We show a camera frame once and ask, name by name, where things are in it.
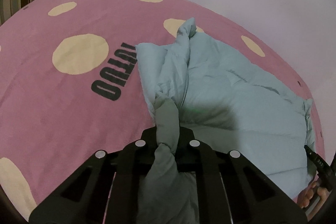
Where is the light teal puffer jacket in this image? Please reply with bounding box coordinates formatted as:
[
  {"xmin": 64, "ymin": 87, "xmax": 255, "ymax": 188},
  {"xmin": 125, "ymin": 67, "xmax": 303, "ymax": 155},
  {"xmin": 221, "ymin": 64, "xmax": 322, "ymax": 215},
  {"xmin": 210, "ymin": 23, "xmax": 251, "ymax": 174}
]
[{"xmin": 136, "ymin": 19, "xmax": 316, "ymax": 223}]

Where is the person's right hand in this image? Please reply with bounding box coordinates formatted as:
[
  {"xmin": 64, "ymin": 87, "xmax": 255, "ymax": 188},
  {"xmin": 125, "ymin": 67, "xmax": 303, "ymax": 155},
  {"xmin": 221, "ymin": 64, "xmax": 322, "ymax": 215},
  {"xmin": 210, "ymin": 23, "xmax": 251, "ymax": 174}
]
[{"xmin": 297, "ymin": 179, "xmax": 330, "ymax": 211}]

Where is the pink polka dot bedsheet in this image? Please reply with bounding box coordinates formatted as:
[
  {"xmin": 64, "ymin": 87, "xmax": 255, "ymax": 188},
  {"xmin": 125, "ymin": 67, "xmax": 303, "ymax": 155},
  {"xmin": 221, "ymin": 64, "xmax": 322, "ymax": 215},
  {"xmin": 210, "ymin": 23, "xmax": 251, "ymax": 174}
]
[{"xmin": 1, "ymin": 0, "xmax": 325, "ymax": 220}]

